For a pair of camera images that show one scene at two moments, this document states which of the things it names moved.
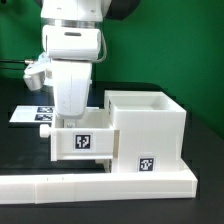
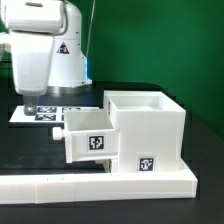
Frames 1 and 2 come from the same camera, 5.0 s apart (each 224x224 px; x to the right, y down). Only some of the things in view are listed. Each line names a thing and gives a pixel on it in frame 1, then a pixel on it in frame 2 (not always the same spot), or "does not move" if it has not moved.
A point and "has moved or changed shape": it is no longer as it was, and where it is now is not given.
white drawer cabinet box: x=151 y=131 does not move
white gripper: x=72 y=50 to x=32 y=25
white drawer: x=106 y=164 does not move
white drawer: x=87 y=137 has moved or changed shape
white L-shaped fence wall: x=97 y=186 does not move
